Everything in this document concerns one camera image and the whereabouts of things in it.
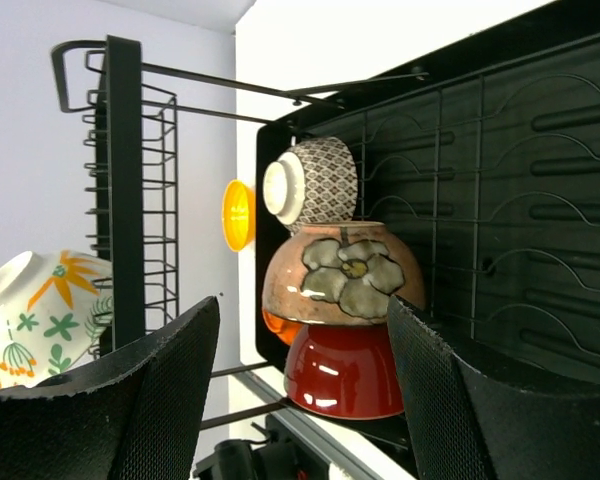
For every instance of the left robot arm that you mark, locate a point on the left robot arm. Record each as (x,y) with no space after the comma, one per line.
(242,459)

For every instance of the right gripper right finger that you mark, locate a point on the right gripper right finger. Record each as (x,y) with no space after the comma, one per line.
(475,413)

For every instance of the brown patterned bowl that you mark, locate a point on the brown patterned bowl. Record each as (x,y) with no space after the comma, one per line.
(314,181)

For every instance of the pink flower bowl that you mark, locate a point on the pink flower bowl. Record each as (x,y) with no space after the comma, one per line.
(341,274)

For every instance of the orange bowl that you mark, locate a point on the orange bowl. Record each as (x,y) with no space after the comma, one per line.
(285,330)

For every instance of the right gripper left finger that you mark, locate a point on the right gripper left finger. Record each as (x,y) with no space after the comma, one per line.
(133,414)

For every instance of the yellow bowl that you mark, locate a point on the yellow bowl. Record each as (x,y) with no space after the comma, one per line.
(238,215)

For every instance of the white floral bowl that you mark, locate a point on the white floral bowl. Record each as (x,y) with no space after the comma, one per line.
(53,308)

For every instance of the black drip tray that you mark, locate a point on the black drip tray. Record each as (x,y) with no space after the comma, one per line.
(483,156)

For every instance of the red bowl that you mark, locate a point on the red bowl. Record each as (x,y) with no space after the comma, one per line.
(343,372)

